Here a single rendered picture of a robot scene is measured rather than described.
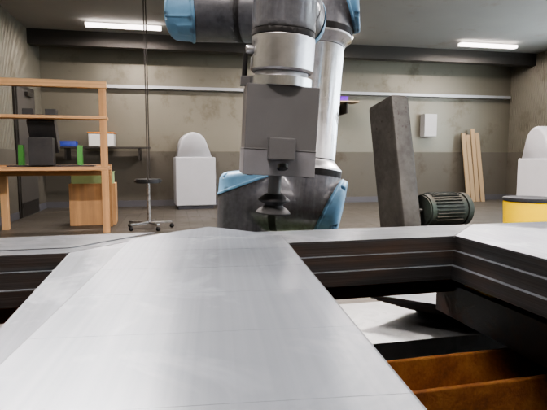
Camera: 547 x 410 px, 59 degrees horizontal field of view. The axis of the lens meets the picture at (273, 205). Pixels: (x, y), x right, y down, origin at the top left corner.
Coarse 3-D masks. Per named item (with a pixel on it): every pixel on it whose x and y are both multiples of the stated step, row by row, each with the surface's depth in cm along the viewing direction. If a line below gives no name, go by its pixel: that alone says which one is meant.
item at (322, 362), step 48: (96, 336) 26; (144, 336) 26; (192, 336) 26; (240, 336) 26; (288, 336) 26; (336, 336) 26; (0, 384) 20; (48, 384) 20; (96, 384) 20; (144, 384) 20; (192, 384) 20; (240, 384) 20; (288, 384) 20; (336, 384) 20; (384, 384) 20
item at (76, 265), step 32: (0, 256) 48; (32, 256) 49; (64, 256) 49; (96, 256) 48; (320, 256) 56; (352, 256) 56; (384, 256) 57; (416, 256) 58; (448, 256) 59; (480, 256) 55; (512, 256) 50; (0, 288) 47; (32, 288) 48; (64, 288) 36; (480, 288) 53; (512, 288) 48; (544, 288) 45; (32, 320) 29; (0, 352) 24
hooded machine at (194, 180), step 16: (192, 144) 912; (176, 160) 903; (192, 160) 911; (208, 160) 919; (176, 176) 906; (192, 176) 913; (208, 176) 922; (176, 192) 909; (192, 192) 916; (208, 192) 924; (192, 208) 923
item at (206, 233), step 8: (176, 232) 62; (184, 232) 62; (192, 232) 62; (200, 232) 62; (208, 232) 62; (216, 232) 62; (224, 232) 62; (232, 232) 62; (240, 232) 62; (248, 232) 62; (256, 232) 62
